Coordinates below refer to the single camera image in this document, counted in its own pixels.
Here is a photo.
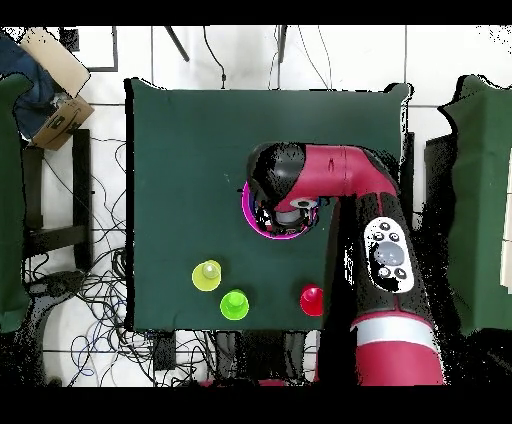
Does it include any brown cardboard box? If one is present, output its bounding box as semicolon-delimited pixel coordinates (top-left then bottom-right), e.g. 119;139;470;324
31;95;96;152

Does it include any black box cabinet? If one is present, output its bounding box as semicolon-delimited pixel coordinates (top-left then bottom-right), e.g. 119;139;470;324
423;135;457;233

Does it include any beige cushion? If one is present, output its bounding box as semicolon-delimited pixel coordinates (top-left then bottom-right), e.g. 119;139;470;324
19;26;91;98

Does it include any red cup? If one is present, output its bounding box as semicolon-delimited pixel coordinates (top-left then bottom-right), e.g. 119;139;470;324
299;284;324;318

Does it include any green cup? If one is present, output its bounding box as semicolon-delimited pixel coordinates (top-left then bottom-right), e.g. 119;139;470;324
219;288;251;322

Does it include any yellow cup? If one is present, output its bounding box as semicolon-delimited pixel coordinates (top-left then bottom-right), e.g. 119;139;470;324
191;259;223;293

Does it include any black stand frame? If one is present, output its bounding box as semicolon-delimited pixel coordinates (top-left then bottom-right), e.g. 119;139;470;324
21;128;93;271

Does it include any large pink bowl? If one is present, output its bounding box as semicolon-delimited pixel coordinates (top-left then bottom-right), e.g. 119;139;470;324
240;181;319;240

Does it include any tangle of black cables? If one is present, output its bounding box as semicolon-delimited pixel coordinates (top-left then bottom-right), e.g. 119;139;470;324
23;135;217;387

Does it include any black cable with connector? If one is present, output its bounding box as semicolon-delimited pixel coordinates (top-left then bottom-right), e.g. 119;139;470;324
202;25;227;89

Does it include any black floor box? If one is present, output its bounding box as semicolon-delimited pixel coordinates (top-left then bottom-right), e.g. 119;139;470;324
152;330;177;371

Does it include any dark blue cloth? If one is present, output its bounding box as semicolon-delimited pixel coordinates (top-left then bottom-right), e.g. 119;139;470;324
0;31;69;139

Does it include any dark green tablecloth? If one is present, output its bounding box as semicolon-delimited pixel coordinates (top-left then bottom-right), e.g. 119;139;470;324
125;77;413;333

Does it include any black pedestal foot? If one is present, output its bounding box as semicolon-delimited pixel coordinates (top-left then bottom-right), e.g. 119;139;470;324
27;270;86;307

